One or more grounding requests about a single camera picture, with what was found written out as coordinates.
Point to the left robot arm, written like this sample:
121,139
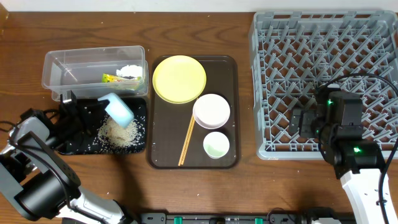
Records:
38,183

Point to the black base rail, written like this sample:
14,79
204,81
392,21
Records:
274,216

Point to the dark brown tray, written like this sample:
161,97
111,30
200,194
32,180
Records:
169,122

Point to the light blue bowl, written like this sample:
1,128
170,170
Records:
118,110

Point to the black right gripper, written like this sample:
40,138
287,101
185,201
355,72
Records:
308,116

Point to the grey dishwasher rack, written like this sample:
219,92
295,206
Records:
292,53

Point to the clear plastic bin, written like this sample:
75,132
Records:
81,70

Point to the wooden chopstick right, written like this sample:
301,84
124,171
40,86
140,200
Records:
188,141

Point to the white tissue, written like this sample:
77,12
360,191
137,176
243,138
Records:
130,71

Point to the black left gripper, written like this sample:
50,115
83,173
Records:
78,115

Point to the pink bowl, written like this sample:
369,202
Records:
211,111

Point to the white green cup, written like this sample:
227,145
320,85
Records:
216,145

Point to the black plastic bin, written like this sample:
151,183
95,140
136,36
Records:
84,145

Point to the green yellow snack wrapper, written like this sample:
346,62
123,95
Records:
107,78

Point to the wooden chopstick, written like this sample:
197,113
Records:
188,141
185,141

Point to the pile of rice grains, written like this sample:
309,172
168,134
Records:
113,137

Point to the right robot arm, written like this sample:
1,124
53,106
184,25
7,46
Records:
358,162

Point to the wooden chopstick left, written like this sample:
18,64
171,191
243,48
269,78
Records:
185,141

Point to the yellow plate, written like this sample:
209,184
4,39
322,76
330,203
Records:
179,79

